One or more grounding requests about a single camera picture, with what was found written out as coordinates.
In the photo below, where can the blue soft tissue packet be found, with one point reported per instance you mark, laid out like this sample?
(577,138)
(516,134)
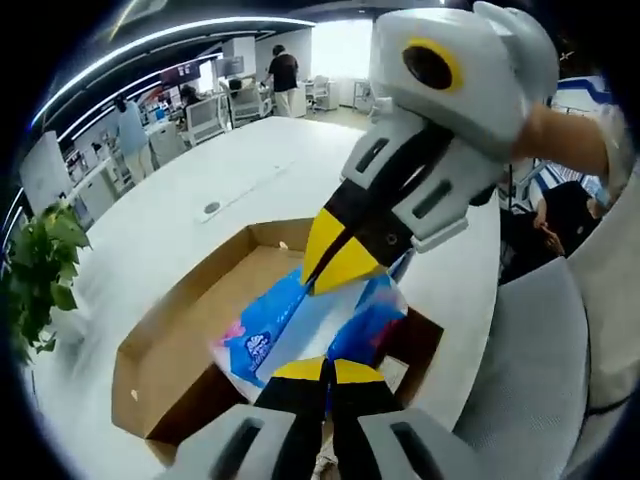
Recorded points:
(280,325)

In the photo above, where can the black monitor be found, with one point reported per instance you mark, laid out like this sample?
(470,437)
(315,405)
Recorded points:
(231,65)

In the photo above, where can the ceiling light strip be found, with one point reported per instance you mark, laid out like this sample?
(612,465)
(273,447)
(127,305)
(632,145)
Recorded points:
(150,42)

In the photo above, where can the person's beige shirt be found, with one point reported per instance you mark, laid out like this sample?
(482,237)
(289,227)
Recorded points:
(610,300)

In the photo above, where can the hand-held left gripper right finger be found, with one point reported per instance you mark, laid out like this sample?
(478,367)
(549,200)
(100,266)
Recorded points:
(365,425)

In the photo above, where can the white office chair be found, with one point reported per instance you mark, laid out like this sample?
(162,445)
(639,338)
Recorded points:
(205,120)
(247,102)

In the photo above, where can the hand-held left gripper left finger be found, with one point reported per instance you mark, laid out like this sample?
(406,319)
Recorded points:
(290,425)

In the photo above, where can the green potted plant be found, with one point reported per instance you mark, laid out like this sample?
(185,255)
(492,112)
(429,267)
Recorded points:
(40,270)

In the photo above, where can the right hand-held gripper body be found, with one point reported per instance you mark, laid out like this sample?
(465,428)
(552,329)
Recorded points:
(490,85)

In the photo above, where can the grey mesh office chair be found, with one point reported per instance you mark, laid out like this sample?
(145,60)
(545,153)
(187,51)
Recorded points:
(530,360)

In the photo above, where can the brown cardboard shoe box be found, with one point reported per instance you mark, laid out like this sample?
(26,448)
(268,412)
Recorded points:
(190,320)

